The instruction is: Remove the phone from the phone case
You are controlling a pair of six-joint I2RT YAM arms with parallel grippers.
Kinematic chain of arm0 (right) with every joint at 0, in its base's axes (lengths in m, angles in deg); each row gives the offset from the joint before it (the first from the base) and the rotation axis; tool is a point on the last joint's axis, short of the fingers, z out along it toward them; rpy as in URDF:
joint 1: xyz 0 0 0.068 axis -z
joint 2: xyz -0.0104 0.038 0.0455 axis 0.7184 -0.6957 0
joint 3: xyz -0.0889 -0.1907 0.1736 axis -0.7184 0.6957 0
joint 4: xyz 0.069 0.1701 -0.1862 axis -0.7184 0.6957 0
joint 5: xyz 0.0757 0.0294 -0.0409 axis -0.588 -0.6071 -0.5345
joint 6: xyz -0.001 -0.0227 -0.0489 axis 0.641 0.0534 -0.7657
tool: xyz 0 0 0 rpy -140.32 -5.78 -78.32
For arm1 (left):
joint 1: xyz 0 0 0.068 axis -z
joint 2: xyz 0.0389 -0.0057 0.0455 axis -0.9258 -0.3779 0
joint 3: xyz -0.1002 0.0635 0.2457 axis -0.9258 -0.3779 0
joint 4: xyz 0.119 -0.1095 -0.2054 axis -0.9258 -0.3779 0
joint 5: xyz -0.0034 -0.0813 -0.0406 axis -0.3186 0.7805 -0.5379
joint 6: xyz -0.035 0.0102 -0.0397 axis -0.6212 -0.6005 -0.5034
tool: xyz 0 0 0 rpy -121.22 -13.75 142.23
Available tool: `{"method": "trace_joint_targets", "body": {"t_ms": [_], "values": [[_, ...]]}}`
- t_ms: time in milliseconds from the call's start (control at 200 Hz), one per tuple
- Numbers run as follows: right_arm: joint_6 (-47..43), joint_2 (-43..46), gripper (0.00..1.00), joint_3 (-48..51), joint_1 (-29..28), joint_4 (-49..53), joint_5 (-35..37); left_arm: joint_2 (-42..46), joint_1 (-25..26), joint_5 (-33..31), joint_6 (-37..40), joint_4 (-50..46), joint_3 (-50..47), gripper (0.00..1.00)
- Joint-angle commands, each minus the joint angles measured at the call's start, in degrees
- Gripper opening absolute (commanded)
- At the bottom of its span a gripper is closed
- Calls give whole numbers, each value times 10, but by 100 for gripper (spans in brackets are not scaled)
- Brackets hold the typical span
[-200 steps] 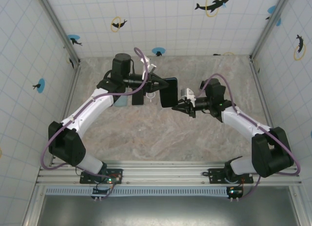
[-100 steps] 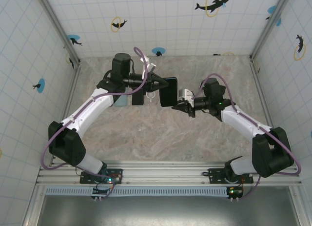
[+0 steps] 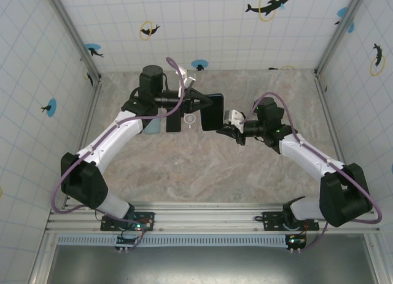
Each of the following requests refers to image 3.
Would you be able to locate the grey metal panel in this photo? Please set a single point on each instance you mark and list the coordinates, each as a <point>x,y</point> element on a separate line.
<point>215,265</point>

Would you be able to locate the black phone case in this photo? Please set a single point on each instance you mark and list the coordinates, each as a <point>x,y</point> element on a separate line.
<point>212,116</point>

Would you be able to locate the black smartphone blue edge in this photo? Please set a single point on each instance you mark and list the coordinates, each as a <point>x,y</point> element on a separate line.
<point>218,96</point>

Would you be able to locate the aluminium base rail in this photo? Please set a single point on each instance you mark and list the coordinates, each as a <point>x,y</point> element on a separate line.
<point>208,218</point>

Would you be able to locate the black smartphone silver edge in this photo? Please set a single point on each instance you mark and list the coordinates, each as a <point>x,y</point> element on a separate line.
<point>173,123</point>

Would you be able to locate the aluminium corner post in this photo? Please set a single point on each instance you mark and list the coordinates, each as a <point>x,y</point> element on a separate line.
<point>340,32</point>
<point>73,35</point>

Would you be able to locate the light blue phone case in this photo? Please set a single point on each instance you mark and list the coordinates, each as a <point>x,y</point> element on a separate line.
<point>152,129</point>

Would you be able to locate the aluminium side rail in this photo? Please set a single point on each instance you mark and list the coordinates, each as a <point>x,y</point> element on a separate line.
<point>87,127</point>
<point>324,97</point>

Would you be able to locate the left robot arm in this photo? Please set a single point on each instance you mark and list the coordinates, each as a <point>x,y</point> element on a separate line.
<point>83,182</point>

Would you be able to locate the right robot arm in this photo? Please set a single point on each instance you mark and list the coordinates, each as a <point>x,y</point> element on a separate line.
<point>340,198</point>

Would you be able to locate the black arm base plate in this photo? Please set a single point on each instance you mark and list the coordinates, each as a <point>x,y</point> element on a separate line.
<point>271,222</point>
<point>106,225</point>

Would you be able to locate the small black circuit board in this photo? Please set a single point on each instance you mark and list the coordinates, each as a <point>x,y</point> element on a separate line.
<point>296,241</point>
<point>129,240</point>

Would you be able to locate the blue circle animal sticker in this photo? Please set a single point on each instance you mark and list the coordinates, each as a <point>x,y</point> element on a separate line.
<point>52,107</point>
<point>92,47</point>
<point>199,63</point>
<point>342,11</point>

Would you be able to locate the aluminium frame leg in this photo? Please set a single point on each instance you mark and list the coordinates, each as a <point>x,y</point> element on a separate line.
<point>43,259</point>
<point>376,259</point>

